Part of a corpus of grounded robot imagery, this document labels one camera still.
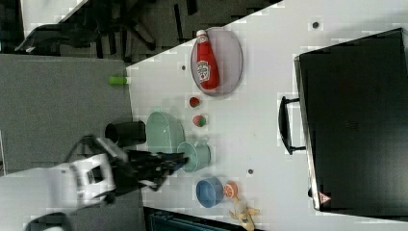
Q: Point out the orange slice toy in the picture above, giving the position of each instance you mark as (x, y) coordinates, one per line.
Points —
(230, 189)

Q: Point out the black office chair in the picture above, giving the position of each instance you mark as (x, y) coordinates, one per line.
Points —
(78, 23)

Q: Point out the blue bowl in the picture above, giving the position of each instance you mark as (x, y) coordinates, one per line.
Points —
(209, 192)

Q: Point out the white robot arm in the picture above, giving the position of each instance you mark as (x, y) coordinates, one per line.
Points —
(44, 198)

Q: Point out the black toaster oven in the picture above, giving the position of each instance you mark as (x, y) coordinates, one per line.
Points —
(354, 109)

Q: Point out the grey round plate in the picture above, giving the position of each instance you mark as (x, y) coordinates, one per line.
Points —
(228, 54)

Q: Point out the blue oven door with handle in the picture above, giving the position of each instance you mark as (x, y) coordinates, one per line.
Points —
(285, 126)

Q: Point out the green perforated colander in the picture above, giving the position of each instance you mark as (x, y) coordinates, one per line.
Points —
(164, 133)

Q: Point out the red ketchup bottle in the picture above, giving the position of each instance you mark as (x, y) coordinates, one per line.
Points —
(207, 69)

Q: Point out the green marker pen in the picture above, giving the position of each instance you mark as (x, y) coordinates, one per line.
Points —
(119, 80)

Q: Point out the green mug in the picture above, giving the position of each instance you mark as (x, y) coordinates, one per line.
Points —
(198, 154)

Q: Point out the black cylinder cup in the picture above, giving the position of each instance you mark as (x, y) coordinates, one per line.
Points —
(126, 133)

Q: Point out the red green strawberry toy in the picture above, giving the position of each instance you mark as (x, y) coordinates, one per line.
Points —
(199, 121)

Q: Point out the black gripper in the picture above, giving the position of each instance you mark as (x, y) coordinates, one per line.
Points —
(142, 166)

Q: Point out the peeled banana toy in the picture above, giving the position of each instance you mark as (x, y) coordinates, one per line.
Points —
(243, 214)

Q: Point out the dark storage crate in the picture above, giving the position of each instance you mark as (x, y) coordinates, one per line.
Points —
(161, 220)

